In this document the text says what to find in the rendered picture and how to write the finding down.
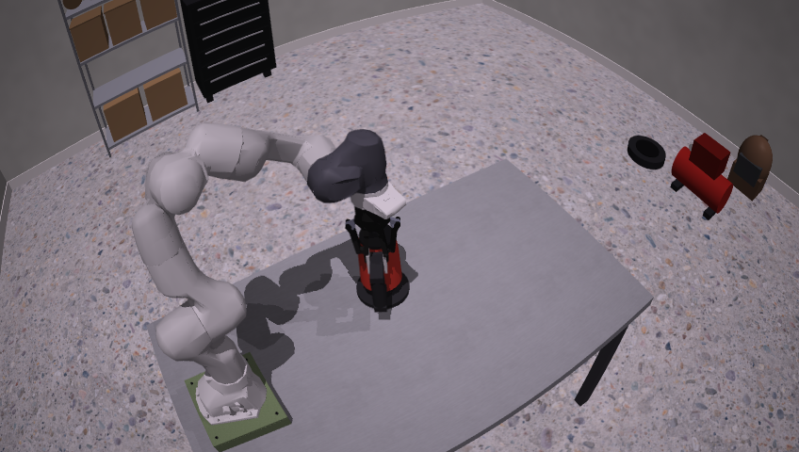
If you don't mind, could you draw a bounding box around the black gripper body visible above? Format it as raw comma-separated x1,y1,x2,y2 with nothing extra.
354,206,390,233

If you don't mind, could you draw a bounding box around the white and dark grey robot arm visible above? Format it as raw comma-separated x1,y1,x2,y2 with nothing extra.
132,122,406,426

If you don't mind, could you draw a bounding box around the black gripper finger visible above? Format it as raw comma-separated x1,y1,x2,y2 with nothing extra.
375,217,400,273
345,219,370,274

